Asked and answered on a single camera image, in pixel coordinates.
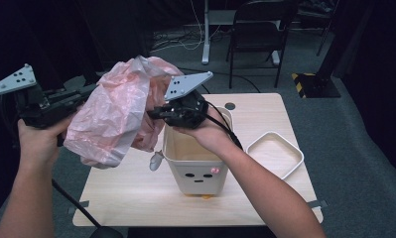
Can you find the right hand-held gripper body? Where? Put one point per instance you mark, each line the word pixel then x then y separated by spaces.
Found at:
pixel 189 109

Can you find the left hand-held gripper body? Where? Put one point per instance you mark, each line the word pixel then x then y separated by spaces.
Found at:
pixel 36 109

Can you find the pink plastic trash bag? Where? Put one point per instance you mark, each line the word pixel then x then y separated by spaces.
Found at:
pixel 109 112

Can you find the white trash bin with face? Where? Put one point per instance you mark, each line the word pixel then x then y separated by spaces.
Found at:
pixel 198 178

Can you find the person's right hand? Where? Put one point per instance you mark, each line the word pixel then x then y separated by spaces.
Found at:
pixel 213 135

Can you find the person's left hand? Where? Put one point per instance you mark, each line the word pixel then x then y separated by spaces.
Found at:
pixel 40 145

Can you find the grey tape strip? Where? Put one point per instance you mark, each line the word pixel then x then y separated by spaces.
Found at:
pixel 79 205
pixel 318 204

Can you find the black folding chair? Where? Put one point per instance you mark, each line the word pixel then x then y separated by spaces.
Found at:
pixel 256 33

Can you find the black stand with striped base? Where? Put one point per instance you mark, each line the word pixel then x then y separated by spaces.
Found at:
pixel 314 86

